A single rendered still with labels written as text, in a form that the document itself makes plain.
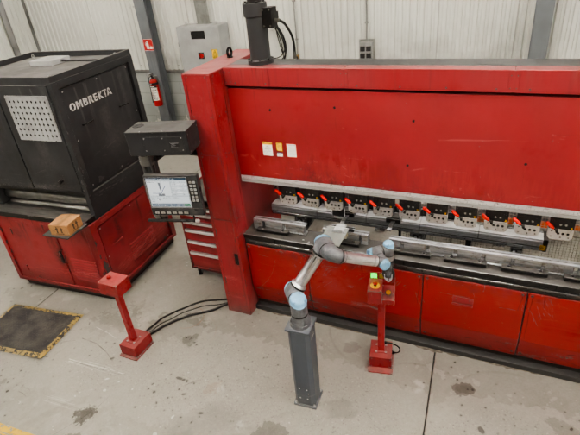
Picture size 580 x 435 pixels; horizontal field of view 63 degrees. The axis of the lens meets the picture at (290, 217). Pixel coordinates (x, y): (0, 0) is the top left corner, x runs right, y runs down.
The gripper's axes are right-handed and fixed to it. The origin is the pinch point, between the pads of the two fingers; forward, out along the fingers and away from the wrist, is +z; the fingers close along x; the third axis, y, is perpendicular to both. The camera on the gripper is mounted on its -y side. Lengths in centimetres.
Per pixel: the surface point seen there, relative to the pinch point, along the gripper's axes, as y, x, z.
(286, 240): 42, 88, 0
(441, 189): 35, -35, -59
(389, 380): -26, -3, 82
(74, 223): 26, 278, -22
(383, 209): 40, 6, -37
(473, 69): 39, -48, -143
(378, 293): -6.3, 6.8, 7.3
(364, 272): 27.6, 20.5, 17.6
